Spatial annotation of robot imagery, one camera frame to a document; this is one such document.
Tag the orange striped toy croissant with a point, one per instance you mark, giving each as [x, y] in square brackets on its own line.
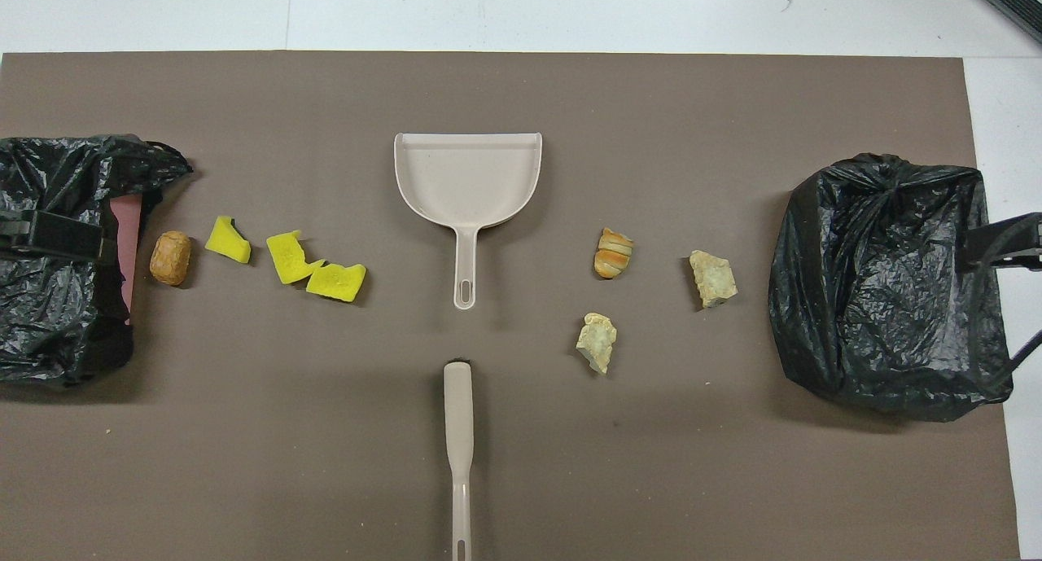
[613, 253]

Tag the black bag over pink bin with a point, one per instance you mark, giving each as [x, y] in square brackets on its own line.
[49, 317]

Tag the beige plastic dustpan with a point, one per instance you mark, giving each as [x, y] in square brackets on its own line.
[468, 178]

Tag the yellow sponge piece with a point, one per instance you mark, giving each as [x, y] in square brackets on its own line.
[226, 239]
[338, 282]
[286, 256]

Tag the right black trash bag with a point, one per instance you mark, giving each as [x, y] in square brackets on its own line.
[879, 300]

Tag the large brown table mat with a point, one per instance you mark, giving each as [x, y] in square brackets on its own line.
[521, 89]

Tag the pale beige foam chunk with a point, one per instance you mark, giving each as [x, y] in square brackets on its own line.
[597, 341]
[713, 280]

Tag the brown toy bread roll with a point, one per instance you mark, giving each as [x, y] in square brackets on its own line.
[171, 258]

